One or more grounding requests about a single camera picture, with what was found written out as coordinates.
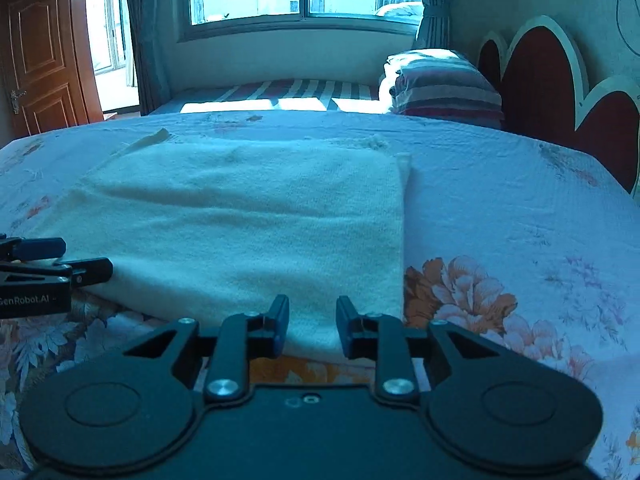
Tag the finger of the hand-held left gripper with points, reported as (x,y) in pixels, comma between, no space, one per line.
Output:
(40,248)
(90,269)

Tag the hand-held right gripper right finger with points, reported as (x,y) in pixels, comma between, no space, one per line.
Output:
(342,327)

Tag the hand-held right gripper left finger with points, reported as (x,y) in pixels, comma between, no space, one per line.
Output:
(283,327)

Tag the white knit sweater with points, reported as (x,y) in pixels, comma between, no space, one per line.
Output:
(250,220)

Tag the brown wooden door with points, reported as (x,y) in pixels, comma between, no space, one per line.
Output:
(45,60)

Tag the floral bed sheet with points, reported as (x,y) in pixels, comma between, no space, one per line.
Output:
(500,200)

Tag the balcony window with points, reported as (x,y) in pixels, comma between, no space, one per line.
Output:
(105,25)

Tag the striped mattress sheet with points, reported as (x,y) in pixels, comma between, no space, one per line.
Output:
(280,92)

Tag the blue curtain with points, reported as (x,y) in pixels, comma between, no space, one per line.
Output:
(147,35)
(437,5)

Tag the folded striped quilt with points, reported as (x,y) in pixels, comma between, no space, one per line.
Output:
(445,85)

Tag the red and white headboard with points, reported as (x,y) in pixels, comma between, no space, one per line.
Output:
(540,75)

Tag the light folded bedding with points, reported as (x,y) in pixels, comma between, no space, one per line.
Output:
(400,9)

